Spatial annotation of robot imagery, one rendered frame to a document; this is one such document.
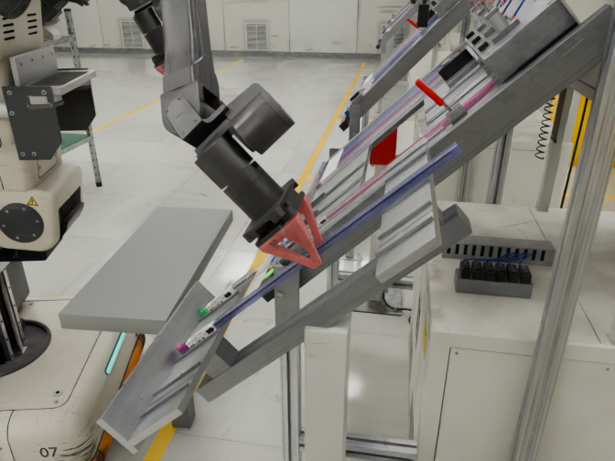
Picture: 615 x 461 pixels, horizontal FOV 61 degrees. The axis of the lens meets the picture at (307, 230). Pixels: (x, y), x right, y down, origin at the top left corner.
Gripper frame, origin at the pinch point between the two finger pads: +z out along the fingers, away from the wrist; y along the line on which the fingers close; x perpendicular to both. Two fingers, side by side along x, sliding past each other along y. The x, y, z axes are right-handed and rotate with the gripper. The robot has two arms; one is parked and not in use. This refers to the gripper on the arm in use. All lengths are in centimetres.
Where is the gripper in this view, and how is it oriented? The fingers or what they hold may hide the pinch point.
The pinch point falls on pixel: (316, 254)
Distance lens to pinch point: 69.9
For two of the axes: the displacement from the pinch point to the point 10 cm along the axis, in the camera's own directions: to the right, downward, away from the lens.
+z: 6.8, 7.0, 2.2
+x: -7.2, 5.7, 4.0
